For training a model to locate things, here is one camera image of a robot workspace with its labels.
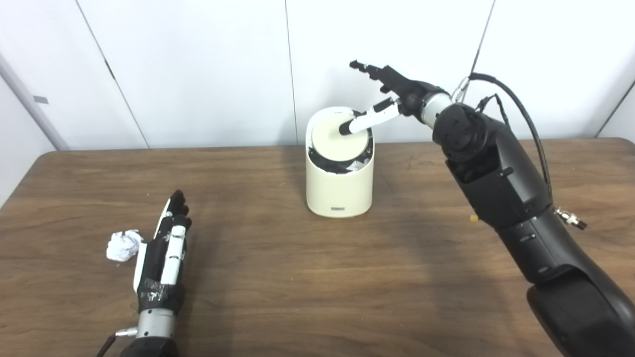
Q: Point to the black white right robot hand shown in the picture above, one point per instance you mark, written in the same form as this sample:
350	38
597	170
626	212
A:
412	94

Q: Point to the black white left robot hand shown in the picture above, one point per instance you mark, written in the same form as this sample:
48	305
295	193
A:
171	253

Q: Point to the white paper ball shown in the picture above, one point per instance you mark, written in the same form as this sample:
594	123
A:
123	245

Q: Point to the round cream bin lid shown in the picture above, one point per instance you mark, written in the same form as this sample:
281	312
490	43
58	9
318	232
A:
342	146

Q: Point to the black bin liner bag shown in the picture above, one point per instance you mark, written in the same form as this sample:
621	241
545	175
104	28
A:
337	166

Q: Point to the cream-colored bin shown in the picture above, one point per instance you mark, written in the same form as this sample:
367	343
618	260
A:
340	191

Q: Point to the small gray wall tag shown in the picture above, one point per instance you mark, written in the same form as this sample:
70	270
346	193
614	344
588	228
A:
40	99

